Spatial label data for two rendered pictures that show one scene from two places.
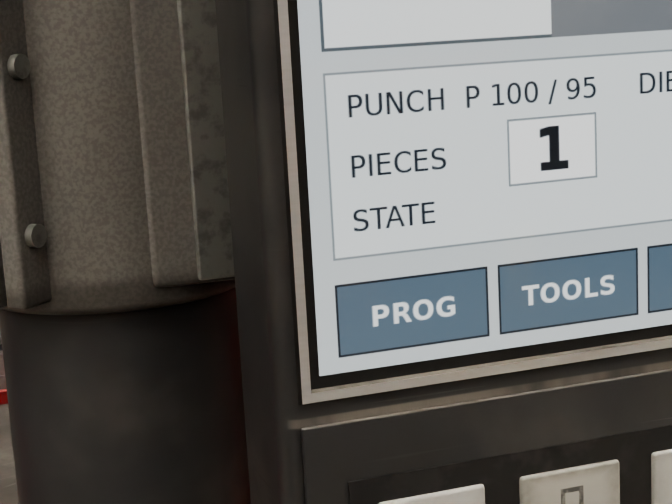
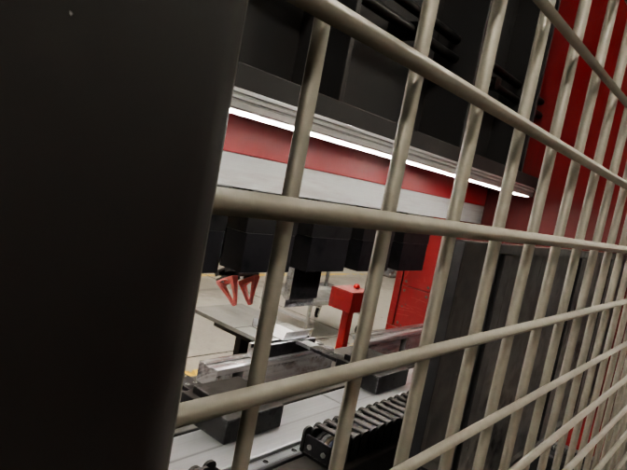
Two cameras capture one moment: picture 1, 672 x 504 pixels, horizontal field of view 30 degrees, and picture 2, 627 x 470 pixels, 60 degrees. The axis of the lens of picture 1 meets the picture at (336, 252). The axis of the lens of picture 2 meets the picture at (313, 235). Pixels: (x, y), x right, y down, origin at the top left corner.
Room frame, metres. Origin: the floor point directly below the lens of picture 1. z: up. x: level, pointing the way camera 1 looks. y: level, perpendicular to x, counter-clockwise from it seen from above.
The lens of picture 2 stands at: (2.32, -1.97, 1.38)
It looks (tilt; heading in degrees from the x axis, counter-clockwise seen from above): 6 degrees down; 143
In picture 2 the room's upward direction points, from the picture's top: 11 degrees clockwise
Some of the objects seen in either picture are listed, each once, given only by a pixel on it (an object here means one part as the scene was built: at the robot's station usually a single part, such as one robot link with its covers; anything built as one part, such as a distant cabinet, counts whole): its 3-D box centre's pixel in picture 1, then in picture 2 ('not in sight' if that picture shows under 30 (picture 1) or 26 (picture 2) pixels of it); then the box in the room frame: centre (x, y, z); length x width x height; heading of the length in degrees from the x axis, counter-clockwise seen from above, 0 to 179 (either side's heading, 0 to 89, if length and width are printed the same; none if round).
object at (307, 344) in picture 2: not in sight; (344, 356); (1.45, -1.17, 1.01); 0.26 x 0.12 x 0.05; 14
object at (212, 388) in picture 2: not in sight; (202, 387); (1.55, -1.55, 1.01); 0.26 x 0.12 x 0.05; 14
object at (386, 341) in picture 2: not in sight; (402, 344); (1.17, -0.67, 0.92); 0.50 x 0.06 x 0.10; 104
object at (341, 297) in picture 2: not in sight; (340, 351); (-0.04, 0.16, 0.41); 0.25 x 0.20 x 0.83; 14
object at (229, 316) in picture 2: not in sight; (249, 321); (1.16, -1.24, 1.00); 0.26 x 0.18 x 0.01; 14
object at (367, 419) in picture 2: not in sight; (387, 420); (1.74, -1.31, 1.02); 0.37 x 0.06 x 0.04; 104
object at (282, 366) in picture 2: not in sight; (270, 373); (1.32, -1.26, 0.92); 0.39 x 0.06 x 0.10; 104
